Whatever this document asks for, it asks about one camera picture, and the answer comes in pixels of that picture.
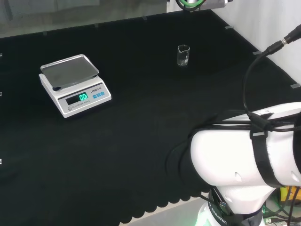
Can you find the white electronic balance steel pan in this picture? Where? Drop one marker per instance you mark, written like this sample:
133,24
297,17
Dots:
77,94

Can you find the yellow stop button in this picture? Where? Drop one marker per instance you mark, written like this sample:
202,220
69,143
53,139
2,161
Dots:
284,190

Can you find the pale translucent board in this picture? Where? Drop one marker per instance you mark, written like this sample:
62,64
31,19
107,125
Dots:
70,16

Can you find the black bench cloth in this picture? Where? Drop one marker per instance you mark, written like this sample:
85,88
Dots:
131,146

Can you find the small clear glass beaker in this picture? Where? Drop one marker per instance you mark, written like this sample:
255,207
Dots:
183,56

